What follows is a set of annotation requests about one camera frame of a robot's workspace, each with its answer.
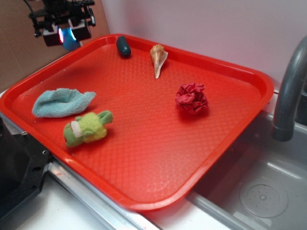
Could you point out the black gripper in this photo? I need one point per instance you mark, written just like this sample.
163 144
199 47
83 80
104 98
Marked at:
46 21

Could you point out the blue textured ball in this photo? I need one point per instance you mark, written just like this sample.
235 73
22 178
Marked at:
68 40

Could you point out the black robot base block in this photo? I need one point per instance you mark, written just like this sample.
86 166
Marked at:
23 165

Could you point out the brown cardboard panel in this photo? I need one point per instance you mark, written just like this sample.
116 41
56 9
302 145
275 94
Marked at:
21 54

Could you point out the dark teal bean-shaped toy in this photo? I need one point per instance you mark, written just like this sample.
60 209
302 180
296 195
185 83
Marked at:
123 47

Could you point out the light blue towel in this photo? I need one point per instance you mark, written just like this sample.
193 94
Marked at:
61 102

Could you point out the tan conch seashell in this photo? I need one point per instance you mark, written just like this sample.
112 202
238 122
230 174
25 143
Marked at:
158 56

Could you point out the green plush toy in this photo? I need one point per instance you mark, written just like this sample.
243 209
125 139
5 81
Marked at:
87 128

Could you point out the red plastic tray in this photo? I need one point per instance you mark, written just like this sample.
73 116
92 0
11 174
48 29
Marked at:
154 153

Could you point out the crumpled red cloth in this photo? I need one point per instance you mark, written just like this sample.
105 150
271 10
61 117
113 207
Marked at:
191 98

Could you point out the grey faucet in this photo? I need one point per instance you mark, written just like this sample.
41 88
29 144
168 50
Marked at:
291 105

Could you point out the grey toy sink basin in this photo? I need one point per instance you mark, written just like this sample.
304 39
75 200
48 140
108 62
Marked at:
258 183

